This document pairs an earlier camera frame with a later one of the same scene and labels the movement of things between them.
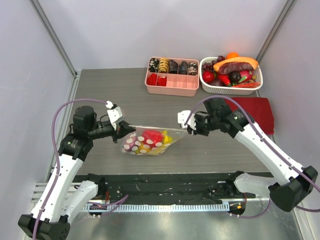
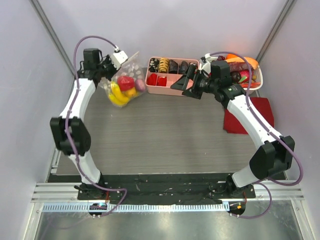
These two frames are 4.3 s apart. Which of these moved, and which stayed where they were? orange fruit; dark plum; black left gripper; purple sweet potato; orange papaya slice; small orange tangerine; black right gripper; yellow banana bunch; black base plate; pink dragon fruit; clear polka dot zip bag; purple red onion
Moved: orange fruit; purple red onion; black right gripper; black left gripper; yellow banana bunch; clear polka dot zip bag
Stayed: small orange tangerine; pink dragon fruit; dark plum; orange papaya slice; purple sweet potato; black base plate
